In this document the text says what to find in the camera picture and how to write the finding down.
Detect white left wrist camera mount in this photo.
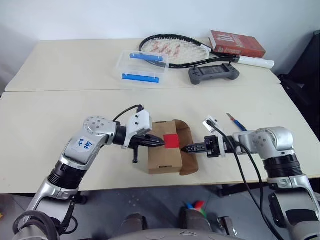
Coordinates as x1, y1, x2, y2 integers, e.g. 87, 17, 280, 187
121, 111, 153, 150

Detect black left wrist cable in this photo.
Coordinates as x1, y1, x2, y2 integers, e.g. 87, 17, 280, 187
111, 104, 146, 123

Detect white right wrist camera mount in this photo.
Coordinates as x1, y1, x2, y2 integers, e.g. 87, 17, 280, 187
201, 114, 228, 159

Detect black chair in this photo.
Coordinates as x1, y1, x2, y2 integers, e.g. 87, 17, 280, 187
277, 29, 320, 181

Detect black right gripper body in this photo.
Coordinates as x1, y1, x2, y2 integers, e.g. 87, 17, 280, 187
204, 135, 221, 158

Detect brown cardboard box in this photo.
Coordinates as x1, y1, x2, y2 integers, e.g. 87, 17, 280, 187
147, 119, 200, 177

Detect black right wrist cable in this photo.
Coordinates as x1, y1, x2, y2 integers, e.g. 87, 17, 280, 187
206, 119, 285, 240
233, 139, 265, 185

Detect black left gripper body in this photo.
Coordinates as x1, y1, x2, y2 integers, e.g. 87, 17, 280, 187
129, 133, 151, 163

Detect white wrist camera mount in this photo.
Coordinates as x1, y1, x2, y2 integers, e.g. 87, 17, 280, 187
121, 111, 153, 150
201, 114, 228, 159

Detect red cube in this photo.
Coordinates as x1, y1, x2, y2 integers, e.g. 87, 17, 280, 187
162, 134, 181, 150

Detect dark rounded shape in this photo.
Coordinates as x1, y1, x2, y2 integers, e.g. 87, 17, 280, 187
180, 208, 213, 232
121, 212, 148, 240

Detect blue handled utility knife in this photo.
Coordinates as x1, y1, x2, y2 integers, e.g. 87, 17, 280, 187
226, 112, 248, 132

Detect black tennis racket white handle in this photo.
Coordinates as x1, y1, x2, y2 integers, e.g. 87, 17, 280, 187
138, 34, 275, 70

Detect black looped shoulder cable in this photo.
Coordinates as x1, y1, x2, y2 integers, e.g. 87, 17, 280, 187
12, 211, 62, 240

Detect grey robot torso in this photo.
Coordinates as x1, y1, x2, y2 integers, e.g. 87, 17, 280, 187
134, 224, 233, 240

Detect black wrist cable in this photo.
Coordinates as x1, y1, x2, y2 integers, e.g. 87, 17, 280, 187
206, 119, 285, 240
111, 104, 146, 123
233, 139, 265, 185

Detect colourful plastic pieces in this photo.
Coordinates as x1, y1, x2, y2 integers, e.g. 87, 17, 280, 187
184, 199, 207, 218

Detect grey game controller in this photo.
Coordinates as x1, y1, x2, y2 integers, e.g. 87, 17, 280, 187
187, 62, 240, 86

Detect clear plastic container blue clips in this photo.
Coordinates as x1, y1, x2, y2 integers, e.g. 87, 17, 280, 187
112, 51, 169, 85

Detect red book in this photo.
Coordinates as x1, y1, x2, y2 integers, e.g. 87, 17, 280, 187
208, 29, 267, 58

